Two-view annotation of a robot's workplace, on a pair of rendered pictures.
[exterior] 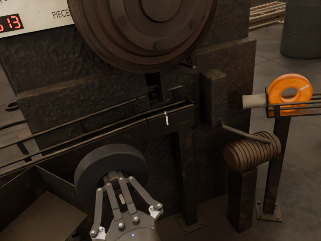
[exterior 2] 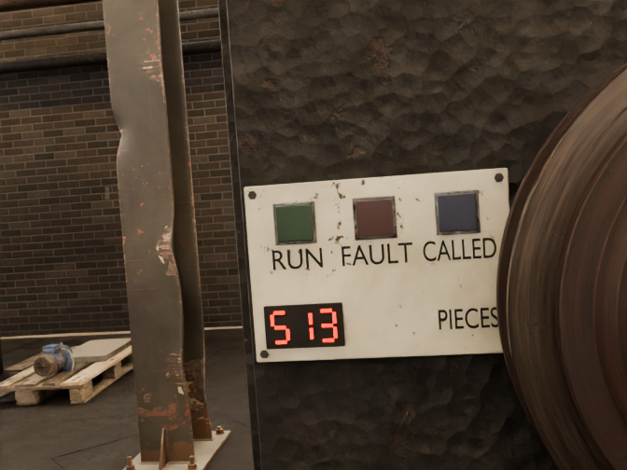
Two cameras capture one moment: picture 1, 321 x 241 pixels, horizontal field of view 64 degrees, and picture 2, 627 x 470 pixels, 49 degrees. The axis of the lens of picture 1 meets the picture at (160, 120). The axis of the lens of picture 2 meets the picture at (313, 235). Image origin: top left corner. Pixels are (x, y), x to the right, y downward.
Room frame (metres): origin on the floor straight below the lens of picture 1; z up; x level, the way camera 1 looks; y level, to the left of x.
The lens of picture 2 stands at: (0.21, 0.11, 1.22)
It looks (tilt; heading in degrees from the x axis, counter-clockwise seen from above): 3 degrees down; 25
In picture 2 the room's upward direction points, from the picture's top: 4 degrees counter-clockwise
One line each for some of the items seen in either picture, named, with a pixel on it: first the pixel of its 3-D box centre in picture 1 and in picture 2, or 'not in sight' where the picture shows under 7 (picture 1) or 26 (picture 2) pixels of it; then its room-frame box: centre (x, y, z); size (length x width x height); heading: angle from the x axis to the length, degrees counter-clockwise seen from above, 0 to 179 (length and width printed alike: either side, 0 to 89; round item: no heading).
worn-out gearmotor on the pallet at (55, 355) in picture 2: not in sight; (61, 356); (3.79, 3.75, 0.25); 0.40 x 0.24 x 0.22; 17
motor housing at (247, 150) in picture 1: (248, 184); not in sight; (0.83, -0.37, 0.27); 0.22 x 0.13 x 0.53; 107
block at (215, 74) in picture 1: (213, 99); not in sight; (0.95, -0.23, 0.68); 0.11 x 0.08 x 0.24; 17
